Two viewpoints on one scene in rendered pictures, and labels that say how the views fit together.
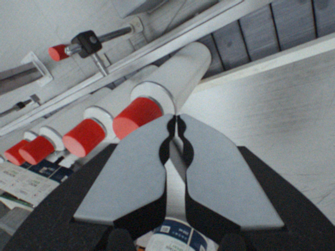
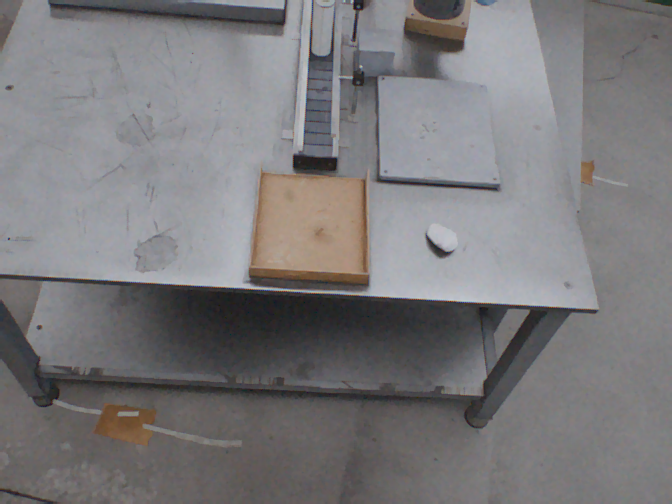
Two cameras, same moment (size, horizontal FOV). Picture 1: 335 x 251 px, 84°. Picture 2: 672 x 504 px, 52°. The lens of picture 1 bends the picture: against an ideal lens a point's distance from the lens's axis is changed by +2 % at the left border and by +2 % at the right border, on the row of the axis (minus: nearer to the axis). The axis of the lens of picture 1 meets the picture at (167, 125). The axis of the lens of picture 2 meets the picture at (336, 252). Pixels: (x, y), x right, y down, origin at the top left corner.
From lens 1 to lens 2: 1.66 m
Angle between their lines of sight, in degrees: 26
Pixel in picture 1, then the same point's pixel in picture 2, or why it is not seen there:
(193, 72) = (322, 29)
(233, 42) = (319, 66)
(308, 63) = (286, 99)
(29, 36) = not seen: outside the picture
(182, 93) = (322, 14)
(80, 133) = not seen: outside the picture
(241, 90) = (283, 72)
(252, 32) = (320, 72)
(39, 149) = not seen: outside the picture
